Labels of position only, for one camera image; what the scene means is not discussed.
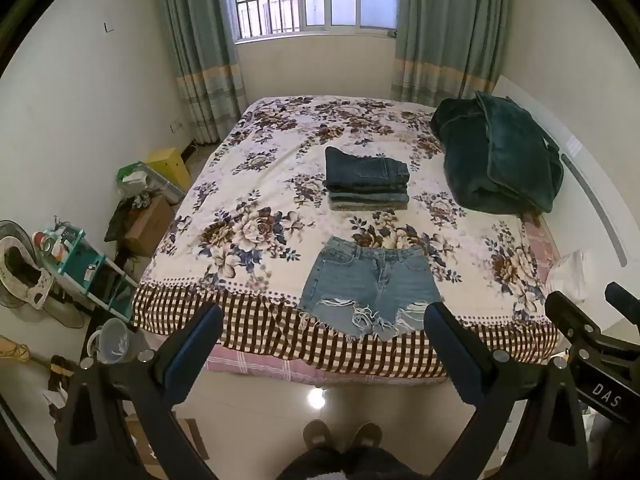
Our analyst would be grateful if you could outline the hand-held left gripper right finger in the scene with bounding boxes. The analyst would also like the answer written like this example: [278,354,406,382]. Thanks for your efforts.
[423,301,592,480]

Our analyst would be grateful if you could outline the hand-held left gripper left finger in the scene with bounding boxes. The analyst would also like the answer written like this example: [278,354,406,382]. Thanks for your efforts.
[55,302,224,480]

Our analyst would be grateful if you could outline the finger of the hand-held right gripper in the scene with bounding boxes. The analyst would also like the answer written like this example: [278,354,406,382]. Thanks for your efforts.
[604,282,640,320]
[544,290,610,347]

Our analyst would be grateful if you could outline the light blue ripped denim shorts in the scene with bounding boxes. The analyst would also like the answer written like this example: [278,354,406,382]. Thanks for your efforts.
[298,236,444,343]

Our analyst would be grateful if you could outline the grey folded pants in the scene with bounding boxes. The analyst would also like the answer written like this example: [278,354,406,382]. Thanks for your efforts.
[328,199,410,212]

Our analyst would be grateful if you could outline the white plastic bag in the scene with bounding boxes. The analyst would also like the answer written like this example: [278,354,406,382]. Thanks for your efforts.
[546,250,587,303]

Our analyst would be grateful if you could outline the clear plastic jug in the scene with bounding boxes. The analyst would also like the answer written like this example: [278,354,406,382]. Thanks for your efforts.
[87,317,137,365]

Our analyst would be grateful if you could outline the flat cardboard sheet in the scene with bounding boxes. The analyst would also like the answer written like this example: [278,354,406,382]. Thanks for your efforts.
[124,410,211,462]

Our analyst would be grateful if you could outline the brown cardboard box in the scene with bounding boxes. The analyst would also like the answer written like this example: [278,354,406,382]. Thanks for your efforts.
[122,195,176,258]

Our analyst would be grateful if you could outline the white bed headboard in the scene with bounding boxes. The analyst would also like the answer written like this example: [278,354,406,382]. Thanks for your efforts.
[492,75,640,333]

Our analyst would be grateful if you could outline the teal storage rack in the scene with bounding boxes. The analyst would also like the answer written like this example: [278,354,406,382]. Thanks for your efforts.
[31,216,139,323]

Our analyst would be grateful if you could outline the black bag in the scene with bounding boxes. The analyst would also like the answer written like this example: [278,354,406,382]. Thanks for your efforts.
[104,200,135,243]

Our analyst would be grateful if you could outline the person's left shoe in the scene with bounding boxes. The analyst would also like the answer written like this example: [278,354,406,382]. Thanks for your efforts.
[303,419,332,450]

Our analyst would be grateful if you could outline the faded blue folded jeans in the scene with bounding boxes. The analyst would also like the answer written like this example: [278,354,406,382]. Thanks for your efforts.
[327,180,411,203]

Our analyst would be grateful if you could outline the floral checked bed sheet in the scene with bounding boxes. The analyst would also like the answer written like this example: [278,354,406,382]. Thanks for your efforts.
[131,95,561,378]

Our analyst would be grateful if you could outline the person's dark trouser legs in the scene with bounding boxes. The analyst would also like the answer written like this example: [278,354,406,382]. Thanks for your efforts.
[276,444,423,480]

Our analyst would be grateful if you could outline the green plastic bin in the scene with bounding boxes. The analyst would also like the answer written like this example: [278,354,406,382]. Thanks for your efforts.
[117,160,187,207]

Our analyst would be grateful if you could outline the yellow broom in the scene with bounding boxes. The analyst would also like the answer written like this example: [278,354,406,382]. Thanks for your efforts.
[0,335,76,386]

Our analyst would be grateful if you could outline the dark green plush blanket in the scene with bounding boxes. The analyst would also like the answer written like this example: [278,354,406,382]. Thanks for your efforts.
[430,91,565,215]

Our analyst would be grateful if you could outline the yellow box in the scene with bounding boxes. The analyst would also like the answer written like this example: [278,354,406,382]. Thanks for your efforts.
[145,147,194,192]

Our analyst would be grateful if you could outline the dark blue folded jeans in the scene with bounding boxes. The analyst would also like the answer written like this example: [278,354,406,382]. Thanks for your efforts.
[324,146,411,185]

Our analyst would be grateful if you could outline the standing electric fan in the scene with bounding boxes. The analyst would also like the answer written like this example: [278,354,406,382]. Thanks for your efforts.
[0,219,85,330]

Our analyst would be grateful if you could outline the green curtain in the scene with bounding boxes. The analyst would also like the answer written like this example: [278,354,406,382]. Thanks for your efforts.
[152,0,249,145]
[390,0,512,107]

